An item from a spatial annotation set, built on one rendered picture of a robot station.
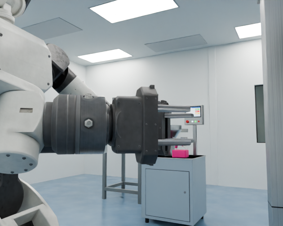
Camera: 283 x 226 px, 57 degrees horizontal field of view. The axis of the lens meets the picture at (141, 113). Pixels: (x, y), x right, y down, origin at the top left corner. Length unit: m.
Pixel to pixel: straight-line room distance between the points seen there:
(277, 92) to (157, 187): 2.52
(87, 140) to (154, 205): 2.80
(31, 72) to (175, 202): 2.52
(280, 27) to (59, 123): 0.55
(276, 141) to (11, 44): 0.64
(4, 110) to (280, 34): 0.59
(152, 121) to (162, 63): 5.81
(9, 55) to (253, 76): 5.20
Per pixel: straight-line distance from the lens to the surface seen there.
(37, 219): 0.74
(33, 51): 0.74
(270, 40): 0.70
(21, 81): 0.41
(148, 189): 3.13
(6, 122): 0.37
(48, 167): 6.37
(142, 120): 0.39
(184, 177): 2.94
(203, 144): 5.67
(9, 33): 0.68
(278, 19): 0.72
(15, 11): 0.83
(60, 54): 0.93
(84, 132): 0.36
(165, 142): 0.41
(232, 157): 5.57
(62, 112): 0.36
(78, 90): 0.91
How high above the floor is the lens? 1.01
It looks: 5 degrees up
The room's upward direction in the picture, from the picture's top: straight up
